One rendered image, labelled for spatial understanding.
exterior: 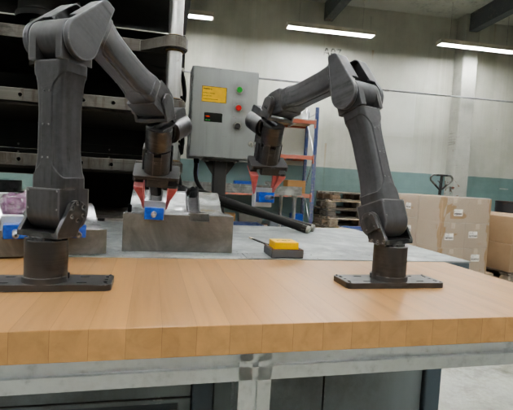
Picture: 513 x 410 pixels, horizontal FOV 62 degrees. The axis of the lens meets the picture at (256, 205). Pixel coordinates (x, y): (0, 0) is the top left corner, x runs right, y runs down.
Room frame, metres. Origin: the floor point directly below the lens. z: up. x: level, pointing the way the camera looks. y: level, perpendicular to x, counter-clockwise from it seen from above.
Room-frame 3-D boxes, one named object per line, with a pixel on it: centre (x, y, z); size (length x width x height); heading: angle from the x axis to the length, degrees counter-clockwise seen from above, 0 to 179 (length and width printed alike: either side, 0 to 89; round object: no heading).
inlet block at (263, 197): (1.16, -0.02, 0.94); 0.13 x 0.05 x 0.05; 13
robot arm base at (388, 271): (0.80, -0.26, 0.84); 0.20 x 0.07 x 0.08; 104
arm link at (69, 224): (0.66, 0.32, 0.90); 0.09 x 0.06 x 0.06; 69
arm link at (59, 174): (0.67, 0.32, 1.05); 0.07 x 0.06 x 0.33; 69
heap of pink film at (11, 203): (1.09, 0.56, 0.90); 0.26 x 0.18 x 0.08; 30
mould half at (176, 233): (1.25, 0.24, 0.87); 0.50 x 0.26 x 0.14; 13
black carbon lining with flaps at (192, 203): (1.23, 0.24, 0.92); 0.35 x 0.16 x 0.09; 13
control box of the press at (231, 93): (1.98, 0.18, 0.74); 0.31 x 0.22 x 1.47; 103
